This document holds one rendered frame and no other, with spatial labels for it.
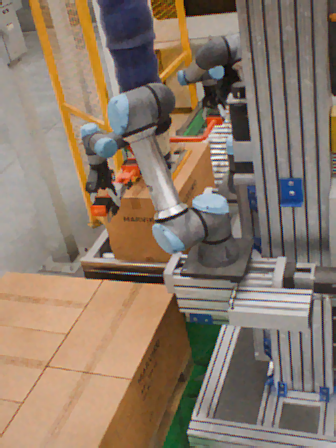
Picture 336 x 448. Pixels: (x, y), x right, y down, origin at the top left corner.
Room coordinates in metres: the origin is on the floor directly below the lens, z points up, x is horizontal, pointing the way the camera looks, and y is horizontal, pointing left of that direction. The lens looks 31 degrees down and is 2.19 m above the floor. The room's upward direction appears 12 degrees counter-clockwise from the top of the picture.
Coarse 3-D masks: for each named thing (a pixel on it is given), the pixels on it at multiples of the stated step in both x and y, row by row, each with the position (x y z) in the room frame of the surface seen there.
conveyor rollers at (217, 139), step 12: (228, 108) 4.31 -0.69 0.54; (228, 120) 4.05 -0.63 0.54; (204, 132) 3.94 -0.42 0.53; (216, 132) 3.88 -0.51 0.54; (228, 132) 3.84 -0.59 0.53; (216, 144) 3.64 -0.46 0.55; (216, 156) 3.45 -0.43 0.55; (216, 168) 3.27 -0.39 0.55; (228, 168) 3.24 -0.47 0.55; (216, 180) 3.14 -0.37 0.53
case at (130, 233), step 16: (176, 144) 2.86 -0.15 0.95; (192, 144) 2.81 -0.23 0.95; (208, 144) 2.78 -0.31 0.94; (192, 160) 2.62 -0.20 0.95; (208, 160) 2.75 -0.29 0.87; (192, 176) 2.50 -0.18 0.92; (208, 176) 2.71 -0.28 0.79; (128, 192) 2.41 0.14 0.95; (144, 192) 2.37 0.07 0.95; (192, 192) 2.46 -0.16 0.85; (128, 208) 2.36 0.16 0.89; (144, 208) 2.33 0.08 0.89; (112, 224) 2.41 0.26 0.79; (128, 224) 2.37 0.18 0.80; (144, 224) 2.33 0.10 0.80; (112, 240) 2.42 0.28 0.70; (128, 240) 2.38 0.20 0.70; (144, 240) 2.34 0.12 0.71; (128, 256) 2.39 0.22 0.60; (144, 256) 2.35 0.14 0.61; (160, 256) 2.31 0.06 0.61
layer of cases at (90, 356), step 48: (0, 288) 2.42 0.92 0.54; (48, 288) 2.33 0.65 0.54; (96, 288) 2.25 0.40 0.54; (144, 288) 2.17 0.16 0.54; (0, 336) 2.03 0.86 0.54; (48, 336) 1.96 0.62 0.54; (96, 336) 1.90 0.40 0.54; (144, 336) 1.84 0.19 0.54; (0, 384) 1.72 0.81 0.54; (48, 384) 1.66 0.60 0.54; (96, 384) 1.61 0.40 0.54; (144, 384) 1.68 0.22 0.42; (0, 432) 1.47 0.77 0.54; (48, 432) 1.42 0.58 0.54; (96, 432) 1.38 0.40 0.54; (144, 432) 1.58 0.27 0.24
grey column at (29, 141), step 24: (0, 72) 3.36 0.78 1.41; (24, 72) 3.43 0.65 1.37; (0, 96) 3.38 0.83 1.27; (24, 96) 3.37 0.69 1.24; (24, 120) 3.33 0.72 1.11; (24, 144) 3.35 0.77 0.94; (24, 168) 3.38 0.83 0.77; (48, 168) 3.39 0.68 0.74; (48, 192) 3.33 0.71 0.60; (48, 216) 3.35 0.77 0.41; (48, 240) 3.38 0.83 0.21; (72, 240) 3.40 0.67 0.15; (48, 264) 3.37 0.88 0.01; (72, 264) 3.31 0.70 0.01
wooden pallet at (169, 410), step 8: (184, 360) 2.05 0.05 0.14; (192, 360) 2.13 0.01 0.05; (184, 368) 2.03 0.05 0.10; (192, 368) 2.12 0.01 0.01; (184, 376) 2.02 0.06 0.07; (176, 384) 2.02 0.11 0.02; (184, 384) 2.00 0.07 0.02; (176, 392) 1.96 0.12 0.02; (168, 400) 1.82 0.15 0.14; (176, 400) 1.91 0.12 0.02; (168, 408) 1.87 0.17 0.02; (176, 408) 1.87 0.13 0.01; (160, 416) 1.73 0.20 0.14; (168, 416) 1.82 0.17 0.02; (160, 424) 1.79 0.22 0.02; (168, 424) 1.78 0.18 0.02; (160, 432) 1.74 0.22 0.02; (152, 440) 1.62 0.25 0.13; (160, 440) 1.70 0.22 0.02
